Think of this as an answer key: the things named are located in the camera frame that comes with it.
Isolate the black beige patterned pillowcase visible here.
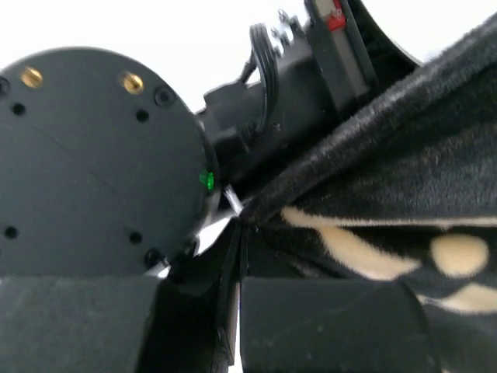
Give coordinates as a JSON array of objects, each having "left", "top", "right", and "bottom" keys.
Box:
[{"left": 242, "top": 16, "right": 496, "bottom": 372}]

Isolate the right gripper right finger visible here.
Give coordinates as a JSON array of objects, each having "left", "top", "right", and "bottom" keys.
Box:
[{"left": 240, "top": 277, "right": 441, "bottom": 372}]

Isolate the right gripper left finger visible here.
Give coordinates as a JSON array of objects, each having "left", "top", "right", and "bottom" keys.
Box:
[{"left": 1, "top": 276, "right": 215, "bottom": 372}]

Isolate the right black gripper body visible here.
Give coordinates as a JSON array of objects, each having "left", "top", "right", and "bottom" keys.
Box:
[{"left": 198, "top": 1, "right": 418, "bottom": 187}]

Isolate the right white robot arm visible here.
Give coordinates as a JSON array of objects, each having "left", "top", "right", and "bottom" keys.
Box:
[{"left": 1, "top": 1, "right": 440, "bottom": 372}]

